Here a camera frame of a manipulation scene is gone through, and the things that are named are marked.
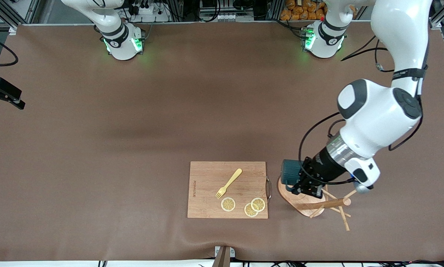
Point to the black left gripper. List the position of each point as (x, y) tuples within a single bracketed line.
[(328, 168)]

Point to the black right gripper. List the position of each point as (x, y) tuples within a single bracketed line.
[(1, 90)]

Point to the dark green mug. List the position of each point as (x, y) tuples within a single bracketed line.
[(290, 170)]

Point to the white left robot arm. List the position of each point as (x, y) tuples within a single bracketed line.
[(377, 115)]

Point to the wooden mug tree rack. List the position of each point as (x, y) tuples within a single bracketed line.
[(305, 205)]

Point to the lemon slice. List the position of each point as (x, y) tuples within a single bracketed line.
[(258, 204), (249, 211), (228, 204)]

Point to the yellow plastic fork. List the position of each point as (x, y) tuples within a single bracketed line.
[(231, 181)]

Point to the bamboo cutting board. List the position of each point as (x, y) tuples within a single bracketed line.
[(207, 200)]

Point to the white power strip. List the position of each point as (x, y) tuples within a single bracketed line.
[(149, 13)]

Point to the bag of orange snacks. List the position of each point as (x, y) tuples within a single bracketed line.
[(303, 11)]

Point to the black electronics box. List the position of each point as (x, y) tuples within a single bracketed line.
[(225, 9)]

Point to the aluminium frame post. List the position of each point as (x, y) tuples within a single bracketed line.
[(442, 16), (7, 16)]

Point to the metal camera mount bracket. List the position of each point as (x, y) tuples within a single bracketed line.
[(224, 256)]

